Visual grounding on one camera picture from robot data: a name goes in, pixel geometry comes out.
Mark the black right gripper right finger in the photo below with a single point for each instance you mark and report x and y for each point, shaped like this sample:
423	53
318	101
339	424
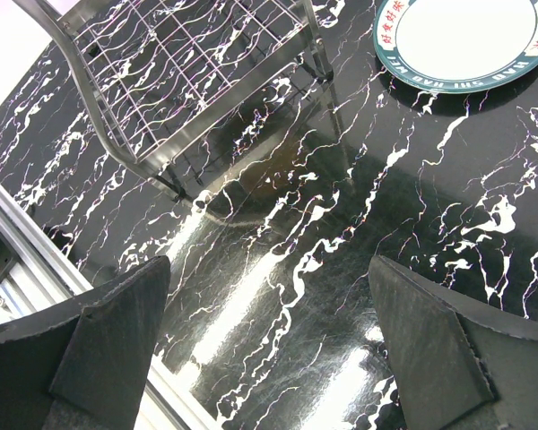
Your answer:
439	379

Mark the white plate teal rim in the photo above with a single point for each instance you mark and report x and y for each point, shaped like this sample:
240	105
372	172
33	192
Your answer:
457	47

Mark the stainless steel dish rack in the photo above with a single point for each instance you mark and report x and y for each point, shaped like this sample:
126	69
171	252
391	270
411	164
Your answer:
156	76

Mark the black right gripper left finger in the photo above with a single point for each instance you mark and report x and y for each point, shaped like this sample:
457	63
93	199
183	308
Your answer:
105	366

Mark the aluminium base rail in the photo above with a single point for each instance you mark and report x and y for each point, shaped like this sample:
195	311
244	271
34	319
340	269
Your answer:
41	275

